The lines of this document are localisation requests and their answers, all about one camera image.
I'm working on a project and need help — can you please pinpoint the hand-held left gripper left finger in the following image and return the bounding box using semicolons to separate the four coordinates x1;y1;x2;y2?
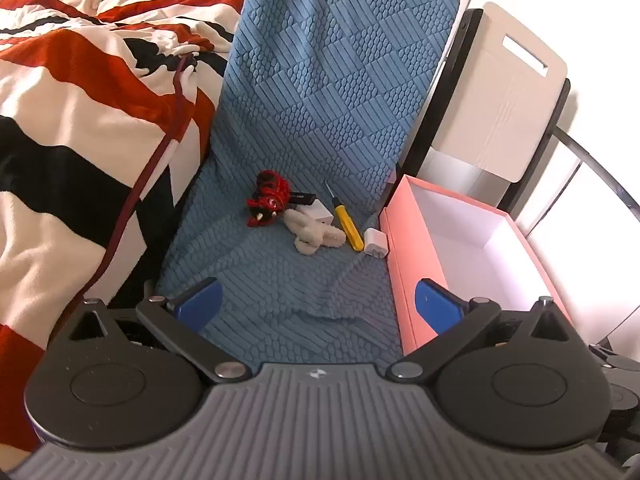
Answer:
67;276;253;385

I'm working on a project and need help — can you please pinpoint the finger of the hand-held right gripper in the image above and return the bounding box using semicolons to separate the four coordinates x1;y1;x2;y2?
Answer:
589;342;640;372

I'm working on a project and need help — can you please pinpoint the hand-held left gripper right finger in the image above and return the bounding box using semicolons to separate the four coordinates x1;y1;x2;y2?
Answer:
387;277;576;383

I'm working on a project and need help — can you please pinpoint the pink cardboard box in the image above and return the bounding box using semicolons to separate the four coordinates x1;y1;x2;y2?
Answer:
379;175;576;356

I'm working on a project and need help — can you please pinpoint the small white charger adapter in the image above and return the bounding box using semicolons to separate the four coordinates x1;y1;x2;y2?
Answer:
363;228;391;260

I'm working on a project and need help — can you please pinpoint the beige plush toy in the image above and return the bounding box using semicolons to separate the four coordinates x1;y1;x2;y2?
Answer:
284;208;347;257

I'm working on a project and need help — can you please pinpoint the red black plush toy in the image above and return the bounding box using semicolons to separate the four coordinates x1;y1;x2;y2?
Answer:
244;170;292;228

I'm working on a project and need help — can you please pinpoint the white charger with plug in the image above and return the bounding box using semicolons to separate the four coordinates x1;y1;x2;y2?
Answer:
299;199;335;226

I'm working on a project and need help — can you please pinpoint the curved metal bar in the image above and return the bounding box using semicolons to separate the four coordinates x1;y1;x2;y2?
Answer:
550;125;640;221

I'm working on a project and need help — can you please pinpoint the white folding panel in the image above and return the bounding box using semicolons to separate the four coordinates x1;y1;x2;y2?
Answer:
422;2;568;186

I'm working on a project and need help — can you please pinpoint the red black white striped blanket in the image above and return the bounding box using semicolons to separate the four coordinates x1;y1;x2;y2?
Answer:
0;0;246;453

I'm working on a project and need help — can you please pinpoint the blue textured seat mat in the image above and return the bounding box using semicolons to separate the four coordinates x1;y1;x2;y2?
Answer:
157;0;461;366

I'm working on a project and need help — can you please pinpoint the yellow handled screwdriver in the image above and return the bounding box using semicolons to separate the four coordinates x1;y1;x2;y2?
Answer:
324;180;365;252

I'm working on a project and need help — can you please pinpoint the dark red cable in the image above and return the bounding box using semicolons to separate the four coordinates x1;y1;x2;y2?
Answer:
82;52;198;306

